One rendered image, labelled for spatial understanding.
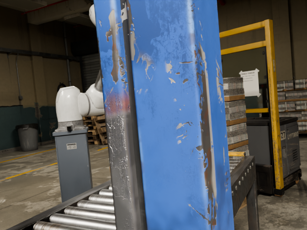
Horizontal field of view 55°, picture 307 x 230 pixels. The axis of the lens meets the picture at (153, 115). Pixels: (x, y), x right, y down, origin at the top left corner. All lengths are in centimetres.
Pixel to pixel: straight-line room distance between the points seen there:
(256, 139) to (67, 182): 232
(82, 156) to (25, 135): 720
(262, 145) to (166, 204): 336
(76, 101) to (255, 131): 227
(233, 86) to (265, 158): 101
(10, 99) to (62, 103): 767
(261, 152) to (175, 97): 340
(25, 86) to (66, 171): 811
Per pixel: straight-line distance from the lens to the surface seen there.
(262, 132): 355
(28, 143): 909
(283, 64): 876
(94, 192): 124
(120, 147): 23
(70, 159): 190
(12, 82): 964
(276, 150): 334
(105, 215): 100
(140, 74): 22
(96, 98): 193
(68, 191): 195
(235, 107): 297
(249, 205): 170
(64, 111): 189
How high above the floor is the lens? 115
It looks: 3 degrees down
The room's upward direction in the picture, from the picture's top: 5 degrees counter-clockwise
